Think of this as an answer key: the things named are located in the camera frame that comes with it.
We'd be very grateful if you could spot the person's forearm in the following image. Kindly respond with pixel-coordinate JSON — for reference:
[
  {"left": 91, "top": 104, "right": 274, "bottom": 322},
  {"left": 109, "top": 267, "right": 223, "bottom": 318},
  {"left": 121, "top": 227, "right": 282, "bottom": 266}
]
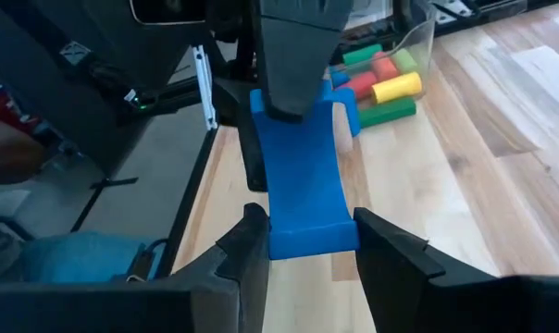
[{"left": 0, "top": 118, "right": 48, "bottom": 186}]

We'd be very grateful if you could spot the blue arch block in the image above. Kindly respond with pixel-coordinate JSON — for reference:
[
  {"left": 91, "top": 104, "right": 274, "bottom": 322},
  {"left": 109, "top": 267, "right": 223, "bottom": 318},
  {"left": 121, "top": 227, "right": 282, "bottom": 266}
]
[{"left": 249, "top": 80, "right": 363, "bottom": 261}]

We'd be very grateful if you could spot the silver corner bracket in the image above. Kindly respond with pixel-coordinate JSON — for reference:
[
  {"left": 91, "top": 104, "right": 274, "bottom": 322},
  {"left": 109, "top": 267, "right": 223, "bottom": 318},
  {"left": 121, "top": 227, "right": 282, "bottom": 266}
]
[{"left": 432, "top": 0, "right": 471, "bottom": 25}]

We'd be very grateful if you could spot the blue cylinder block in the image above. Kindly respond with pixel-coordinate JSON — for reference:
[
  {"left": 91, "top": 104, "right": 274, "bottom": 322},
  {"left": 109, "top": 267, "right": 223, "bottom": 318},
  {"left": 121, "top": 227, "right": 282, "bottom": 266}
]
[{"left": 329, "top": 68, "right": 352, "bottom": 90}]

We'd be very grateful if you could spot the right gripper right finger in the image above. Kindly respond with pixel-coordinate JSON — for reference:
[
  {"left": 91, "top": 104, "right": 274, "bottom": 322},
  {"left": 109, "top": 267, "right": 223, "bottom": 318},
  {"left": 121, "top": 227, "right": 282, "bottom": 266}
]
[{"left": 353, "top": 206, "right": 559, "bottom": 333}]

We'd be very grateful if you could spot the red cylinder block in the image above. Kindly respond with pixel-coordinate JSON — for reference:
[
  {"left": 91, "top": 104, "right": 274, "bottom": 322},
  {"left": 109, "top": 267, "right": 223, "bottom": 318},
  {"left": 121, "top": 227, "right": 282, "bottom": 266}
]
[{"left": 337, "top": 69, "right": 379, "bottom": 101}]

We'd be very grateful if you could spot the person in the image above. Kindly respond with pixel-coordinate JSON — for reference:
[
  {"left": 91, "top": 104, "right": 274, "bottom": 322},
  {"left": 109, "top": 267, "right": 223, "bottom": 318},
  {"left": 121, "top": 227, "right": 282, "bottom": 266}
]
[{"left": 0, "top": 117, "right": 169, "bottom": 288}]

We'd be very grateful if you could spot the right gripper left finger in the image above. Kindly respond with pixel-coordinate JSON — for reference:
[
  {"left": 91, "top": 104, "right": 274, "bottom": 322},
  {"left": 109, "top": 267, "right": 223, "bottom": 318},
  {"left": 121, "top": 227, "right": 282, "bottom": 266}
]
[{"left": 0, "top": 202, "right": 271, "bottom": 333}]

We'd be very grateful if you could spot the clear plastic bin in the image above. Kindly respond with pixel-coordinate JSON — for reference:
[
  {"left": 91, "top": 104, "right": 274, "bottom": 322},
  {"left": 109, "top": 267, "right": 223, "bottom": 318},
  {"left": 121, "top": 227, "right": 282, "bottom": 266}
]
[{"left": 328, "top": 16, "right": 438, "bottom": 115}]

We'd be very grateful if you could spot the green rectangular block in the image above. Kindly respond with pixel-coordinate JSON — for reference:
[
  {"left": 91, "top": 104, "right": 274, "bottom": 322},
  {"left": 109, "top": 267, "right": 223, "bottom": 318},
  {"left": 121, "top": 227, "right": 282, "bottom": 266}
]
[{"left": 356, "top": 96, "right": 418, "bottom": 130}]

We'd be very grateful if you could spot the red packet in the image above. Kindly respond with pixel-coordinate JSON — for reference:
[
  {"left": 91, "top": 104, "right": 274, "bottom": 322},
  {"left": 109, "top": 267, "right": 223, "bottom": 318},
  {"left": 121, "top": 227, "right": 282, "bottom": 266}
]
[{"left": 0, "top": 72, "right": 43, "bottom": 136}]

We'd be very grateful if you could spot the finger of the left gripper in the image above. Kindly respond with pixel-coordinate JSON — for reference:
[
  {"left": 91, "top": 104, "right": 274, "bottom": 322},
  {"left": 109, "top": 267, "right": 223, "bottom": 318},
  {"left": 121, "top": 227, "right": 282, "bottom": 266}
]
[
  {"left": 212, "top": 76, "right": 270, "bottom": 193},
  {"left": 254, "top": 0, "right": 355, "bottom": 124}
]

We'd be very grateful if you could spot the silver aluminium extrusion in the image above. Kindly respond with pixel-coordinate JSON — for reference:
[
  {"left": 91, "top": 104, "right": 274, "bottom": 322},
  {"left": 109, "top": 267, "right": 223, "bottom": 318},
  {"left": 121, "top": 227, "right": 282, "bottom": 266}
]
[{"left": 190, "top": 43, "right": 219, "bottom": 131}]

